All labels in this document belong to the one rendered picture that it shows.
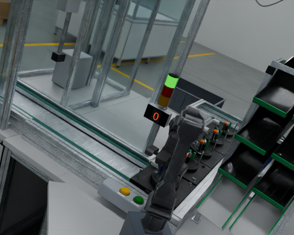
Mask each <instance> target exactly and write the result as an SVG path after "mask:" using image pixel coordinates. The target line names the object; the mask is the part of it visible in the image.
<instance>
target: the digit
mask: <svg viewBox="0 0 294 235"><path fill-rule="evenodd" d="M161 115H162V112H160V111H159V110H157V109H155V108H154V109H153V112H152V115H151V117H150V119H151V120H153V121H155V122H157V123H158V122H159V120H160V117H161Z"/></svg>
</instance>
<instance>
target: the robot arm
mask: <svg viewBox="0 0 294 235"><path fill-rule="evenodd" d="M168 125H169V133H168V139H167V141H166V143H165V145H164V146H163V148H162V149H161V151H160V152H159V148H158V147H156V146H154V145H150V146H149V147H147V148H146V149H145V151H144V153H145V154H146V155H148V156H152V155H153V154H154V155H156V158H155V163H156V164H158V176H161V175H162V174H163V173H164V172H165V171H166V170H167V171H166V174H165V176H164V178H163V180H162V181H161V182H158V183H157V185H156V187H155V189H154V190H152V192H151V193H150V194H149V195H148V198H147V201H146V204H145V207H144V209H145V211H146V212H145V213H146V215H145V218H144V219H143V218H142V219H141V222H142V225H143V228H144V231H145V233H146V234H158V235H162V234H163V231H162V229H164V226H165V224H166V222H167V221H170V220H171V217H172V214H173V210H174V207H175V203H176V191H175V184H176V182H177V179H178V176H179V174H180V175H183V174H184V173H185V172H187V170H188V165H187V164H185V163H184V161H185V158H186V155H187V153H188V150H189V147H190V145H191V144H192V143H193V142H195V141H196V140H197V139H198V138H199V135H200V134H202V132H203V130H204V126H205V119H204V118H203V116H202V115H201V114H200V110H199V109H197V108H194V107H191V106H186V109H184V110H182V111H181V113H180V115H176V117H173V119H171V120H170V122H169V124H168ZM151 202H152V203H151ZM150 204H151V205H150Z"/></svg>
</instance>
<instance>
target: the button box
mask: <svg viewBox="0 0 294 235"><path fill-rule="evenodd" d="M122 187H125V186H123V185H122V184H120V183H118V182H117V181H116V180H114V179H112V178H111V177H109V178H107V179H105V180H104V181H102V182H101V183H100V186H99V189H98V192H97V193H98V194H99V195H101V196H102V197H104V198H105V199H107V200H108V201H110V202H111V203H112V204H114V205H115V206H117V207H118V208H120V209H121V210H123V211H124V212H126V213H128V211H134V212H143V213H144V212H145V209H144V207H145V204H146V200H145V199H143V200H144V201H143V203H142V204H138V203H136V202H135V201H134V198H135V196H138V195H137V194H135V193H134V192H132V191H131V190H130V193H129V194H128V195H125V194H122V193H121V191H120V190H121V188H122Z"/></svg>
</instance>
